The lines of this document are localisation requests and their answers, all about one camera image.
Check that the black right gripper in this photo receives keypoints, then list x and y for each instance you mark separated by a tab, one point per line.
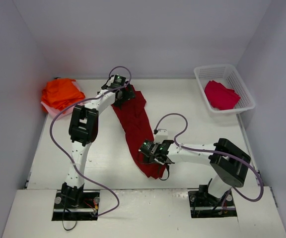
146	148

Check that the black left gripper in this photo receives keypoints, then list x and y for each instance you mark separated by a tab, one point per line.
127	93

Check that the dark red t shirt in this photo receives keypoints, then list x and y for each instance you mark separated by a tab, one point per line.
135	123

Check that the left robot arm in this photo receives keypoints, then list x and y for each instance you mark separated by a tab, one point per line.
83	129

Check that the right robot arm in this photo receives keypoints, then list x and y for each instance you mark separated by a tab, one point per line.
228	161

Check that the red t shirt in basket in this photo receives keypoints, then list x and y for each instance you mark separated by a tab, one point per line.
220	97

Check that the white plastic basket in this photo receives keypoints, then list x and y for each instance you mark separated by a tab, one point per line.
228	76

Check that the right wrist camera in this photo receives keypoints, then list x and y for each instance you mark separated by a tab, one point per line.
160	135

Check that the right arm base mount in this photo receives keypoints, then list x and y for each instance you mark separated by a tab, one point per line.
204	205

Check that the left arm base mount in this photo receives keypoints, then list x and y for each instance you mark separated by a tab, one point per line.
70	212

